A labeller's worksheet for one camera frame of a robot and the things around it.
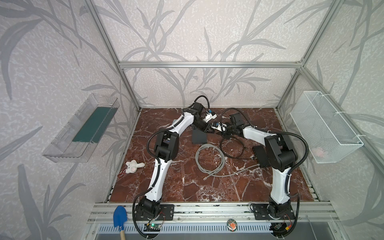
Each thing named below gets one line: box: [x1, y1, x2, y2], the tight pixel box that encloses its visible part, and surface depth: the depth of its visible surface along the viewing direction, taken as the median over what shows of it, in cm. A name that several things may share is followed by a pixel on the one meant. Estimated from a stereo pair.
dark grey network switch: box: [192, 128, 207, 144], surface depth 103 cm
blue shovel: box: [113, 205, 128, 240], surface depth 74 cm
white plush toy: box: [125, 159, 145, 174], surface depth 88 cm
